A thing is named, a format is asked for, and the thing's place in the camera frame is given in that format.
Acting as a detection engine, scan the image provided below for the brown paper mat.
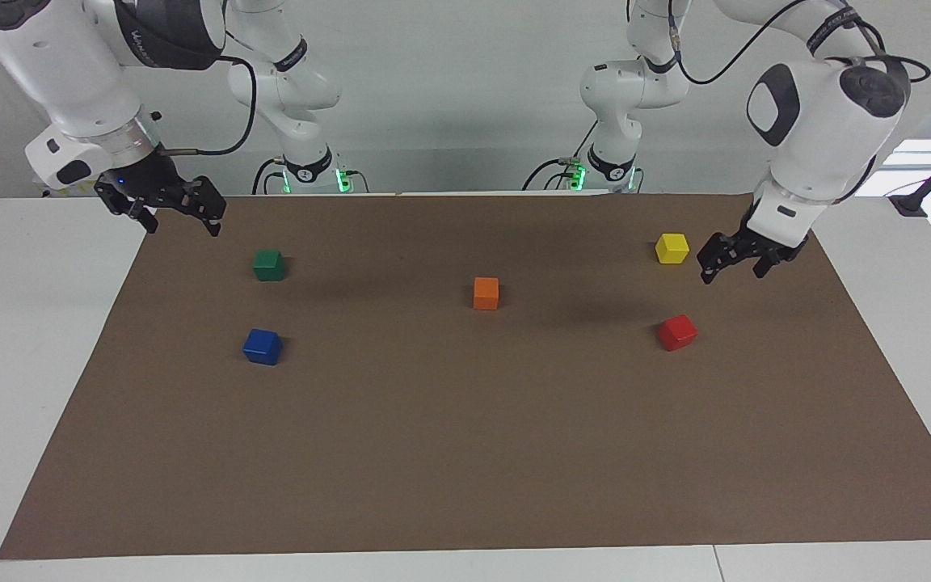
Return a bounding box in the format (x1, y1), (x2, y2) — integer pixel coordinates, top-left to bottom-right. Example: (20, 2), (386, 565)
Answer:
(0, 192), (931, 560)

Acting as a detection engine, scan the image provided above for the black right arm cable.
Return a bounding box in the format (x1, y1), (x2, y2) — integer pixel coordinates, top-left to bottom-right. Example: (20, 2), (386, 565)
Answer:
(162, 53), (259, 157)

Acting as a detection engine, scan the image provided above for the black base power cable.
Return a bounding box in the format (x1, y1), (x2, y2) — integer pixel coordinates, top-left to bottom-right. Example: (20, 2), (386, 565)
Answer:
(521, 121), (600, 192)
(251, 158), (289, 196)

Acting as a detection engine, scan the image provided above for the red block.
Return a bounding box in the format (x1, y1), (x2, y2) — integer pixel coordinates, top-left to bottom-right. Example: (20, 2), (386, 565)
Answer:
(658, 314), (698, 352)

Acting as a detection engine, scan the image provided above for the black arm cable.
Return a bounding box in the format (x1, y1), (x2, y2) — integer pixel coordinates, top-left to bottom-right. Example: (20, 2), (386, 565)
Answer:
(668, 0), (931, 86)
(162, 53), (259, 157)

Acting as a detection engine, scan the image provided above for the green block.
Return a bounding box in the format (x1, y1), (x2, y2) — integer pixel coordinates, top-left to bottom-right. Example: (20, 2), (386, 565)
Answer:
(253, 249), (286, 282)

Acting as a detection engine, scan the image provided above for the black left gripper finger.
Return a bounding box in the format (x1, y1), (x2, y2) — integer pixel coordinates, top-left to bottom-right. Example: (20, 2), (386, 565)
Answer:
(752, 247), (794, 280)
(696, 232), (749, 285)

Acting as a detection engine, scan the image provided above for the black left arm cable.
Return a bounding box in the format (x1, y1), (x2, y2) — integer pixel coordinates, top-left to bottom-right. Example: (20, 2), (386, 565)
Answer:
(668, 0), (931, 86)

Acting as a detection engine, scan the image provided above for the blue block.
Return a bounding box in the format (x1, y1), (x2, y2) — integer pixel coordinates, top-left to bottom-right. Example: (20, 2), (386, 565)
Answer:
(242, 328), (284, 366)

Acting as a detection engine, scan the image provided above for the yellow block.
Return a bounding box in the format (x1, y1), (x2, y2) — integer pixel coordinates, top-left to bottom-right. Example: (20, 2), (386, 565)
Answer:
(655, 233), (690, 265)

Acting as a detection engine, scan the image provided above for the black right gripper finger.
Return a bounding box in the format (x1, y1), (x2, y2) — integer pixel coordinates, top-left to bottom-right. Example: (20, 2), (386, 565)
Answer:
(183, 176), (228, 238)
(98, 188), (159, 235)

